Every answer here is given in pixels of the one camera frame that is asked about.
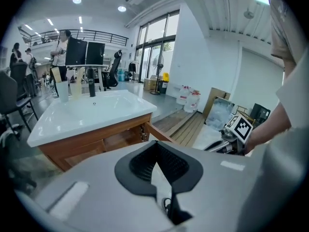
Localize black monitor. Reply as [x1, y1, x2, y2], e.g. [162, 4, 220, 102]
[65, 37, 88, 66]
[85, 42, 106, 66]

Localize person's beige t-shirt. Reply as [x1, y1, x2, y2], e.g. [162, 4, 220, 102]
[238, 0, 309, 232]

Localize small wooden rack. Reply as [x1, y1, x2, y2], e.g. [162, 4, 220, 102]
[235, 105, 249, 118]

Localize black floor fan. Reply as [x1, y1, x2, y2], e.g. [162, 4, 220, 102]
[149, 53, 166, 96]

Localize grey chair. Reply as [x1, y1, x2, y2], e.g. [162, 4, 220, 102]
[0, 70, 39, 133]

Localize blue and white picture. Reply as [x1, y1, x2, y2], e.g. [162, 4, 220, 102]
[205, 97, 235, 131]

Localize black faucet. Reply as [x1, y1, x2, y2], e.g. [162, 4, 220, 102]
[87, 68, 97, 98]

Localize white ceramic sink basin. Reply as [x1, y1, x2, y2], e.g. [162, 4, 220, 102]
[27, 89, 157, 147]

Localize person's right forearm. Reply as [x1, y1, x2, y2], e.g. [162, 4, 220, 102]
[243, 100, 293, 155]

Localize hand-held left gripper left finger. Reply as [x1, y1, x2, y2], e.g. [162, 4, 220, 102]
[14, 140, 177, 232]

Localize person's black and white shoe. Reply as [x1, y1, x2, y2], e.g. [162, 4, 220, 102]
[162, 197, 172, 215]

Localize black box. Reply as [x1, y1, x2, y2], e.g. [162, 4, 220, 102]
[250, 102, 271, 124]

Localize yellow and black bin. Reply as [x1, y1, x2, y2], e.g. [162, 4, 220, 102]
[158, 72, 170, 94]

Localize wooden slatted platform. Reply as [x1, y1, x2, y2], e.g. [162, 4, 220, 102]
[153, 110, 206, 147]

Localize brown cardboard board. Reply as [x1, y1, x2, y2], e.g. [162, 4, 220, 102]
[202, 87, 231, 125]

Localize black balcony railing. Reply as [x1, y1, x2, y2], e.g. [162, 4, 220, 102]
[21, 29, 129, 47]

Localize cardboard boxes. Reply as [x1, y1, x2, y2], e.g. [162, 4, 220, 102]
[143, 75, 160, 90]

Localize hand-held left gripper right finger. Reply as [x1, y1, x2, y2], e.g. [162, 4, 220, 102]
[151, 140, 266, 232]

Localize black office chair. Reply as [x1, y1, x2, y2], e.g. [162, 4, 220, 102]
[101, 49, 123, 90]

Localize white cup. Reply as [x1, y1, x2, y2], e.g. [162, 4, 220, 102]
[55, 80, 70, 103]

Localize glass doors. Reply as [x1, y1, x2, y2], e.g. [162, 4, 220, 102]
[135, 10, 181, 82]

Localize wooden sink cabinet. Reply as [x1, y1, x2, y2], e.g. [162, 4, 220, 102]
[37, 112, 178, 173]

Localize wall fan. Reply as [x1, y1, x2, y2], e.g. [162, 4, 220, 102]
[243, 7, 255, 19]

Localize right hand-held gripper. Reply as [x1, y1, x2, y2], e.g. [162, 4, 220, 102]
[203, 115, 253, 156]

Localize wooden cabinet door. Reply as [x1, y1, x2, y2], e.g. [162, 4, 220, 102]
[144, 121, 178, 145]

